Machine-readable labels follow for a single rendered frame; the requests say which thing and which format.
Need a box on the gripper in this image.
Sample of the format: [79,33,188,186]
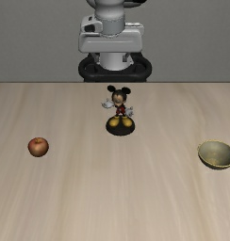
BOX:
[77,22,145,63]

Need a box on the red apple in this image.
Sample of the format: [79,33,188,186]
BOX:
[27,137,50,158]

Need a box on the brass-coloured bowl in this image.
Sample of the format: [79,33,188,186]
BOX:
[196,139,230,170]

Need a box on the small toy figure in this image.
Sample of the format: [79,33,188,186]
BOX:
[100,84,136,137]

